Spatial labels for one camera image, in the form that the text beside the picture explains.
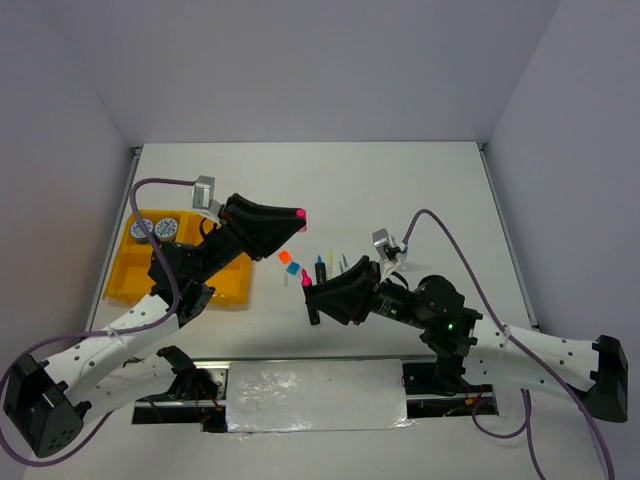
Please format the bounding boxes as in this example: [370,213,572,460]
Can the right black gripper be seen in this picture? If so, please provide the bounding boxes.
[305,254,428,328]

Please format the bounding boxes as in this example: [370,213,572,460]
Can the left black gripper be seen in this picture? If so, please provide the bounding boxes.
[194,193,305,283]

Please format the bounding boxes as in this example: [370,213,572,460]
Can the orange highlighter cap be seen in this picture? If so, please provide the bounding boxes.
[278,250,292,264]

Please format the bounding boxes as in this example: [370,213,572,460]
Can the orange black highlighter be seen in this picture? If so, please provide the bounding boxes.
[307,306,320,326]

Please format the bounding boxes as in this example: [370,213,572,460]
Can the pink black highlighter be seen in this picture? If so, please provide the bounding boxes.
[301,269,313,288]

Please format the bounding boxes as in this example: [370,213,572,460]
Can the blue round tin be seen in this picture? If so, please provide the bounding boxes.
[154,217,179,243]

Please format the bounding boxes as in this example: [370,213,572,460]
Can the grey-blue round tin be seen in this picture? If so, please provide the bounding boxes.
[129,218,154,244]

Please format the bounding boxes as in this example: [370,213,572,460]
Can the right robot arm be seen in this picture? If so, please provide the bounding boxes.
[301,257,628,423]

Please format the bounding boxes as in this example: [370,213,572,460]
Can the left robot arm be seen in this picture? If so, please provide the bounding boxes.
[1,194,306,467]

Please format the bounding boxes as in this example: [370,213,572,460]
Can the yellow thin pen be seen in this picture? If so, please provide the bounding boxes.
[327,248,334,277]

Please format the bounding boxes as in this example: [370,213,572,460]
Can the blue tipped black highlighter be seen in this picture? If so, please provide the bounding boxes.
[314,255,327,284]

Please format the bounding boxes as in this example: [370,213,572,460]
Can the blue highlighter cap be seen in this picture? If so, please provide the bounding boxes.
[285,261,309,278]

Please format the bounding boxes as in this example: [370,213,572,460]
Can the silver foil covered plate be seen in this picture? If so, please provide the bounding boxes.
[226,359,411,433]

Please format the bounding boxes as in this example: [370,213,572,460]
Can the orange plastic sorting tray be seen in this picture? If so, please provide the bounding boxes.
[102,210,252,308]

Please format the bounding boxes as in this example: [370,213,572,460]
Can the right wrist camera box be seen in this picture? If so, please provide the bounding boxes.
[372,228,408,262]

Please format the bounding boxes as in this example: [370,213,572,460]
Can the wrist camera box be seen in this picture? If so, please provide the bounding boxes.
[372,228,408,262]
[191,176,222,221]

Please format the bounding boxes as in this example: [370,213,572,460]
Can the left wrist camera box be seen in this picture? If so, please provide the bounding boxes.
[191,176,222,221]

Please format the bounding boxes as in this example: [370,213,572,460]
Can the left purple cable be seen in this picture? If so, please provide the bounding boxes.
[0,178,201,469]

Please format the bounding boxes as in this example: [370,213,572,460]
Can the purple cable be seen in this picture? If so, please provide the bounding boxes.
[402,208,616,480]
[0,178,201,469]

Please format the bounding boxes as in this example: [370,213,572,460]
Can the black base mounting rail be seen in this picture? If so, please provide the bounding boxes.
[132,362,499,433]

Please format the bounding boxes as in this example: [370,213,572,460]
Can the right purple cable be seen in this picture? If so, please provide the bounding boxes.
[402,208,616,480]

